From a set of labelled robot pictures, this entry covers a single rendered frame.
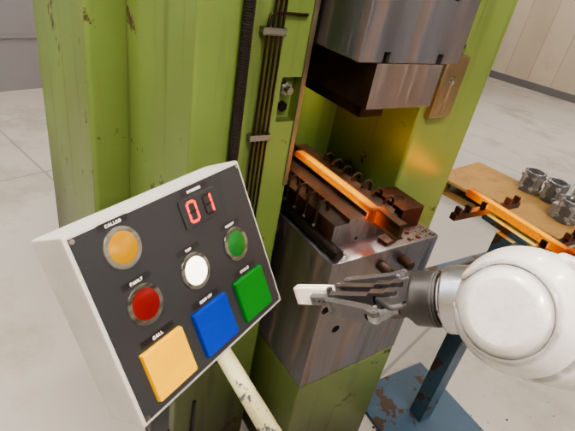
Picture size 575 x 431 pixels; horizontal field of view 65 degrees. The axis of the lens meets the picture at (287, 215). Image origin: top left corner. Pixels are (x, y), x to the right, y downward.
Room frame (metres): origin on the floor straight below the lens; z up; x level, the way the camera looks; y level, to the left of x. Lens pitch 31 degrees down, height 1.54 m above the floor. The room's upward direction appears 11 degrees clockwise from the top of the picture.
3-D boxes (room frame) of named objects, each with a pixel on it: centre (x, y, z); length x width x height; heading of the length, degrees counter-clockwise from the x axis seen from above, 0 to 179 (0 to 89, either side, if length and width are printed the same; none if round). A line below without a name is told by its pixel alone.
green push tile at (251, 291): (0.61, 0.04, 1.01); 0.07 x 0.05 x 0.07; 153
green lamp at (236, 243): (0.63, 0.08, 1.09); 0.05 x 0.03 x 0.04; 128
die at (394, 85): (1.15, -0.07, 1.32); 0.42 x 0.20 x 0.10; 38
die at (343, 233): (1.15, -0.07, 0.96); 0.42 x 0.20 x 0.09; 38
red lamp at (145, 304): (0.45, 0.17, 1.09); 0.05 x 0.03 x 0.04; 128
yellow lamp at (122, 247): (0.47, 0.21, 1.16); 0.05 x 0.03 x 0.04; 128
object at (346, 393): (1.19, -0.10, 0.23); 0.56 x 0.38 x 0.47; 38
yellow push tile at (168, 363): (0.43, 0.13, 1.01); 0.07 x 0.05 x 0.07; 153
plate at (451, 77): (1.28, -0.36, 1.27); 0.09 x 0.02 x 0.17; 128
